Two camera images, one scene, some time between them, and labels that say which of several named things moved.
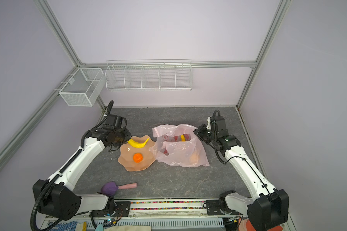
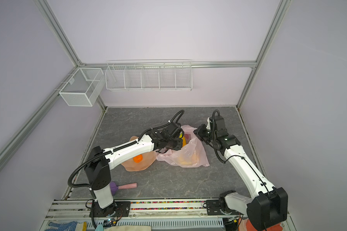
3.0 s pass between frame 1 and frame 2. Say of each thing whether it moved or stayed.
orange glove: stayed
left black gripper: moved
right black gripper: stayed
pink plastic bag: stayed
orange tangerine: stayed
